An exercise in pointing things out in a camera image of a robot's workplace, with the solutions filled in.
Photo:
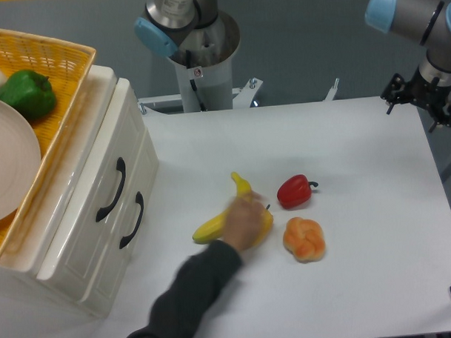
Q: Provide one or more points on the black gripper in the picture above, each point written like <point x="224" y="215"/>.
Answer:
<point x="426" y="95"/>

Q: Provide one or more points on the yellow banana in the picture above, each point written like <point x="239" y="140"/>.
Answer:
<point x="213" y="228"/>

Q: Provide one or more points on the black lower drawer handle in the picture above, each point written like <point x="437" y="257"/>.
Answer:
<point x="135" y="215"/>

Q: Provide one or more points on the orange knotted bread roll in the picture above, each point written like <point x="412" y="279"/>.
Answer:
<point x="304" y="239"/>

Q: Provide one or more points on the black top drawer handle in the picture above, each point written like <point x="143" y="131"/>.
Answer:
<point x="115" y="190"/>

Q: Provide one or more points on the white drawer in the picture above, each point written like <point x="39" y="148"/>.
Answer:
<point x="99" y="297"/>
<point x="79" y="238"/>

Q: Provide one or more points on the yellow woven basket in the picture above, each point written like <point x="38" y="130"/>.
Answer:
<point x="67" y="64"/>

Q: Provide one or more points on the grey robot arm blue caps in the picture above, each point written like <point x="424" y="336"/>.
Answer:
<point x="427" y="22"/>

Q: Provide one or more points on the dark grey sleeved forearm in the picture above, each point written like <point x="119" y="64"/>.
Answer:
<point x="178" y="312"/>

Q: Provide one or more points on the person's hand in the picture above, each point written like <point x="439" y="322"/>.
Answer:
<point x="243" y="221"/>

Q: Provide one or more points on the red bell pepper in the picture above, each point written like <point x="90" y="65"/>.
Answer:
<point x="295" y="191"/>

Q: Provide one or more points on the black drawer handle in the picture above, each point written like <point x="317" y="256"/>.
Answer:
<point x="115" y="190"/>
<point x="135" y="215"/>

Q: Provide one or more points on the white drawer cabinet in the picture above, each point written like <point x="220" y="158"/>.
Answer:
<point x="24" y="256"/>

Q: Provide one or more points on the green bell pepper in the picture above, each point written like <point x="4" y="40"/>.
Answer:
<point x="29" y="93"/>

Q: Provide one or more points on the yellow bell pepper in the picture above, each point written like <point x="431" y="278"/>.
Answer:
<point x="266" y="226"/>

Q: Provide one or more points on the pink plate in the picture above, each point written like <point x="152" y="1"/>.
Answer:
<point x="20" y="158"/>

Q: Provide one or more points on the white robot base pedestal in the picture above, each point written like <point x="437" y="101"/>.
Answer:
<point x="203" y="64"/>

